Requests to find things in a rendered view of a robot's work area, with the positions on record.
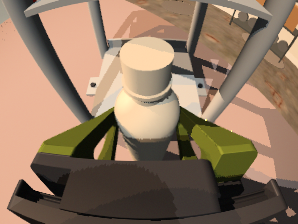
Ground cream bottle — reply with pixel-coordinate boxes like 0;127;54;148
114;37;180;161

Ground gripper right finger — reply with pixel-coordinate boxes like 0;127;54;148
176;106;258;183

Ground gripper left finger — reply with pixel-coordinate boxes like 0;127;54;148
37;106;119;160

